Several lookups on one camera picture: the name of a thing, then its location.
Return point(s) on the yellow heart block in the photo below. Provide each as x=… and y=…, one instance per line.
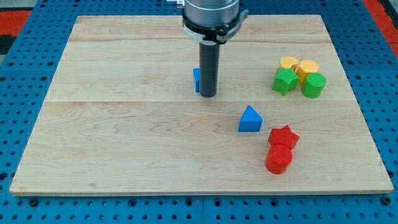
x=288, y=62

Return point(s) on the yellow hexagon block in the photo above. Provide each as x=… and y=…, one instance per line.
x=305, y=67

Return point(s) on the green star block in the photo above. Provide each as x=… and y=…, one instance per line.
x=285, y=80

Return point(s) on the blue triangle block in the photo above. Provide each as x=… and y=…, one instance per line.
x=250, y=121

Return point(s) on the red star block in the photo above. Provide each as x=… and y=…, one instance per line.
x=284, y=136

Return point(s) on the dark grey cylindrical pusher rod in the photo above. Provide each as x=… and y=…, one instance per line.
x=209, y=61

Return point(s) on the green cylinder block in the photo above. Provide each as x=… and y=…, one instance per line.
x=314, y=85

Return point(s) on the red cylinder block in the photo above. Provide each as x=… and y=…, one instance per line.
x=278, y=159

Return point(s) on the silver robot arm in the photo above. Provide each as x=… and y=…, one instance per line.
x=212, y=23

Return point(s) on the black clamp ring mount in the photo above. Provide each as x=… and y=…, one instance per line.
x=214, y=35

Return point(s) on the light wooden board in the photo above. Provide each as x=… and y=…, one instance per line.
x=122, y=118

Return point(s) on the blue cube block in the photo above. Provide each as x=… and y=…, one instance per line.
x=196, y=79

